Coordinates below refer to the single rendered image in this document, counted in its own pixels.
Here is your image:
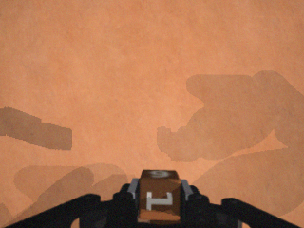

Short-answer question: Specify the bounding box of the brown digit cube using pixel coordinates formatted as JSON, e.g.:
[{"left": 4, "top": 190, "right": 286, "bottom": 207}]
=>
[{"left": 139, "top": 169, "right": 181, "bottom": 220}]

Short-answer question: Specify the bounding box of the brown rectangular tray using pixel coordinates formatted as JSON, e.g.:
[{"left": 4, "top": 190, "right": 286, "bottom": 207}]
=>
[{"left": 150, "top": 220, "right": 181, "bottom": 225}]

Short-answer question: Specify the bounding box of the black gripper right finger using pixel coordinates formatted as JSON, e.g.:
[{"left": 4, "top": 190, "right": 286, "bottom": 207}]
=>
[{"left": 180, "top": 180, "right": 301, "bottom": 228}]

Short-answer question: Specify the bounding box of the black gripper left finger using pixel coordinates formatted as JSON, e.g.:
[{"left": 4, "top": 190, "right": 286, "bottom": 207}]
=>
[{"left": 4, "top": 178, "right": 140, "bottom": 228}]

